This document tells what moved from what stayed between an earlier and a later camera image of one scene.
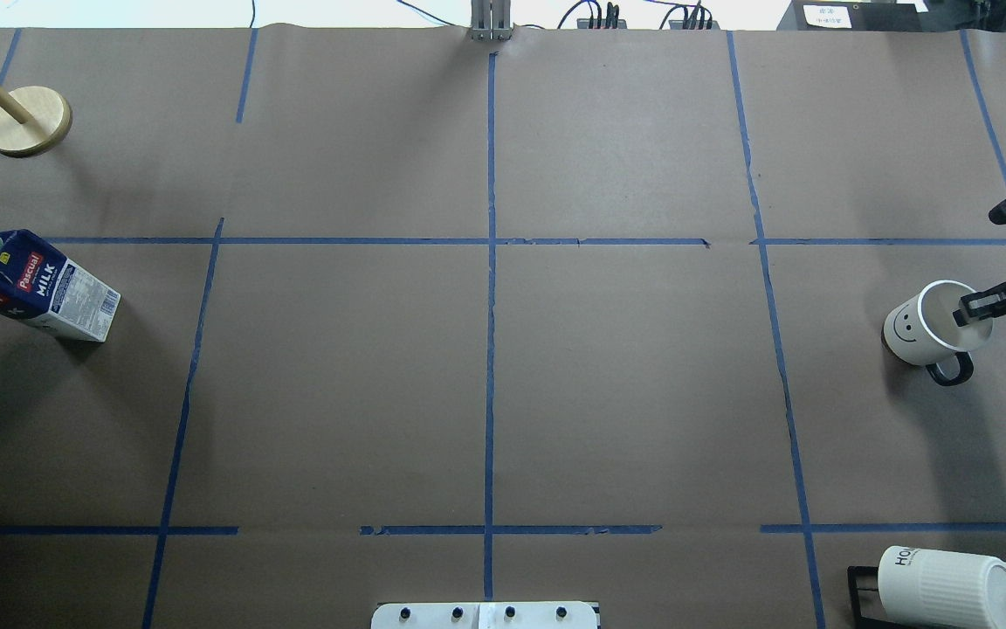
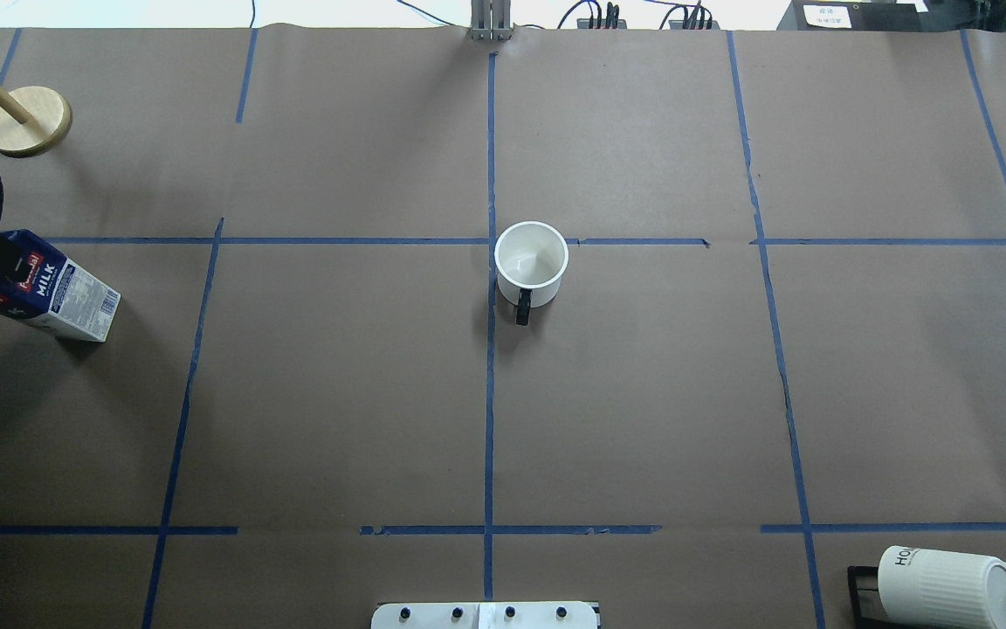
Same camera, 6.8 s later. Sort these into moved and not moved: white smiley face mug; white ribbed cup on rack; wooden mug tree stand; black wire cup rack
Moved: white smiley face mug
Not moved: wooden mug tree stand; white ribbed cup on rack; black wire cup rack
